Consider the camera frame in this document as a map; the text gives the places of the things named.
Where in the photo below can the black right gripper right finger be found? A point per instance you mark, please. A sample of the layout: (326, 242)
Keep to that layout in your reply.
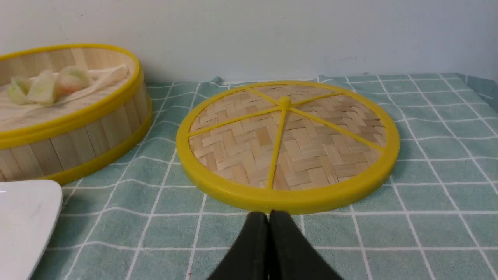
(291, 256)

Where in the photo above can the pink dumpling in steamer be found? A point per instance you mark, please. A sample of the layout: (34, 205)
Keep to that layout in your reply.
(72, 79)

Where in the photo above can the green checkered tablecloth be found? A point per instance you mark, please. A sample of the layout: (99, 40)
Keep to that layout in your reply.
(140, 218)

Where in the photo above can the green dumpling in steamer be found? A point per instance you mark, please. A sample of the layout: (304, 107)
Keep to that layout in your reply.
(41, 89)

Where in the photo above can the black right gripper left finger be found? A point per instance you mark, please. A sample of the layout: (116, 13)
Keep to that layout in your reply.
(246, 259)

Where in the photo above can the white steamer liner cloth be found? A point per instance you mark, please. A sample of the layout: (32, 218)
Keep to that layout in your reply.
(105, 81)

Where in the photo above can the yellow rimmed bamboo steamer basket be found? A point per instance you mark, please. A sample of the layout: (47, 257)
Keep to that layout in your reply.
(80, 143)

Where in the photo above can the yellow rimmed bamboo steamer lid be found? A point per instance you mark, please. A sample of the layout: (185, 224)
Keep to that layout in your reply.
(296, 146)

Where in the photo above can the white square plate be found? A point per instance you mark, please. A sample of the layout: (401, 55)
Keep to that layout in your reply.
(28, 214)

